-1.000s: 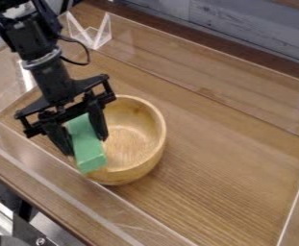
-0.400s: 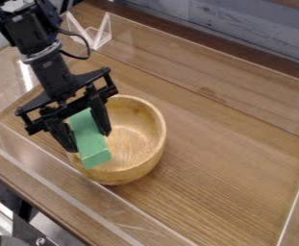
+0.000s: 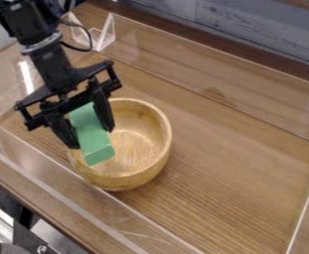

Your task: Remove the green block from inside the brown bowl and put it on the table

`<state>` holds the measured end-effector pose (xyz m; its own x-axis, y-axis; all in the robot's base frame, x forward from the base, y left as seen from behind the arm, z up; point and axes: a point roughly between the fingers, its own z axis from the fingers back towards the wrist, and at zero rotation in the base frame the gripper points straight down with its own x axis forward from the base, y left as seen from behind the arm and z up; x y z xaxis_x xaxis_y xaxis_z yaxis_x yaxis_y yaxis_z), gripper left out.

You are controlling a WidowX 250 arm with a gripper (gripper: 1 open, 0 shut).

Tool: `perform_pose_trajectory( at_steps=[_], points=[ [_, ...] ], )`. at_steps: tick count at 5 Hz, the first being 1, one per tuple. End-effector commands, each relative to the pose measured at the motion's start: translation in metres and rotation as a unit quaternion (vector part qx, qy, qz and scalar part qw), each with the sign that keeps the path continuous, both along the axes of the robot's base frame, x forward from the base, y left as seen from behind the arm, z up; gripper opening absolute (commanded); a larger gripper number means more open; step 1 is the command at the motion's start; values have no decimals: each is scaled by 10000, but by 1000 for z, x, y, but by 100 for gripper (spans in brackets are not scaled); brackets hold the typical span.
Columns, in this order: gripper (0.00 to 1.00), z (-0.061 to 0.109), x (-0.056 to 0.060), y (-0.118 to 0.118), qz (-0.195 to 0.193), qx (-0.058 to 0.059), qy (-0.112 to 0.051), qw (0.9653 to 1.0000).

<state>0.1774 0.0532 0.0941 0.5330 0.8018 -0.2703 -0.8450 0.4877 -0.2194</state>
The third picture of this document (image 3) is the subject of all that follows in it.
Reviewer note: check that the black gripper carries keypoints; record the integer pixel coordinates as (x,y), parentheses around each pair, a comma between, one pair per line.
(70,87)

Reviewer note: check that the green rectangular block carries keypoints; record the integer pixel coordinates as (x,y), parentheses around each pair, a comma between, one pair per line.
(93,138)

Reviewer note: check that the brown wooden bowl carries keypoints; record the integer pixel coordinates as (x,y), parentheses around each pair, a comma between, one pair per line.
(141,139)

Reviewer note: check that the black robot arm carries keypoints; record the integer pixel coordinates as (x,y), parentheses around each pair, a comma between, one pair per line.
(30,21)

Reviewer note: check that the clear acrylic corner bracket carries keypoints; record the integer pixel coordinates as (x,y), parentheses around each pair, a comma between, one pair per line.
(101,37)

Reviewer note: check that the clear acrylic tray enclosure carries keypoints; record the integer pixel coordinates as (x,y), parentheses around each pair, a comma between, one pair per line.
(209,178)

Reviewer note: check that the black metal bracket with bolt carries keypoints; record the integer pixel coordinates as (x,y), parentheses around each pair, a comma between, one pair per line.
(26,239)

